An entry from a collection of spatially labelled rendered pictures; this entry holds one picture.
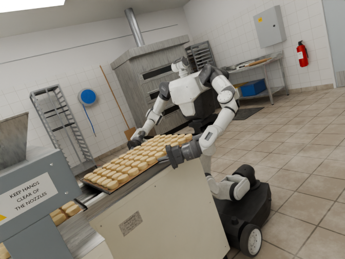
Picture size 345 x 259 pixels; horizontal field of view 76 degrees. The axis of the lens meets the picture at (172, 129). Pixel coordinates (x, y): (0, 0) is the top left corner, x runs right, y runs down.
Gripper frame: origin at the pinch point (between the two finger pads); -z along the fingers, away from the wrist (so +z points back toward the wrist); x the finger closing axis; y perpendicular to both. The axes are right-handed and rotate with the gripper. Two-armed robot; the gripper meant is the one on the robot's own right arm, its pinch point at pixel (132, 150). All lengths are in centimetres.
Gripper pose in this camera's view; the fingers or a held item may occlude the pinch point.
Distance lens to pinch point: 149.0
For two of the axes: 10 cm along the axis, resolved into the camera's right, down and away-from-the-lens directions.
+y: 9.4, -3.2, -1.3
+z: 0.4, -2.7, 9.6
